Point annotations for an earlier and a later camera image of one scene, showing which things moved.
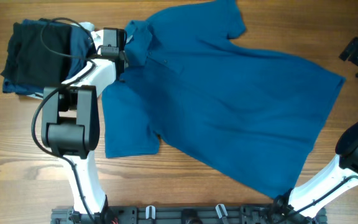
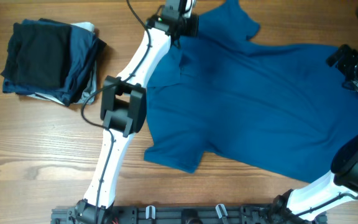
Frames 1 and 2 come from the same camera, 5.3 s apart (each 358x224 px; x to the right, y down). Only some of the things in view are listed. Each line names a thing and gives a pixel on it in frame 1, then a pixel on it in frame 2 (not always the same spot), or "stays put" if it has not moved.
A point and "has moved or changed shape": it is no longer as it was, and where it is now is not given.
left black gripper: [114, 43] -> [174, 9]
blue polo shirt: [219, 99] has moved or changed shape
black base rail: [192, 214] stays put
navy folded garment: [81, 49] stays put
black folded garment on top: [38, 53] stays put
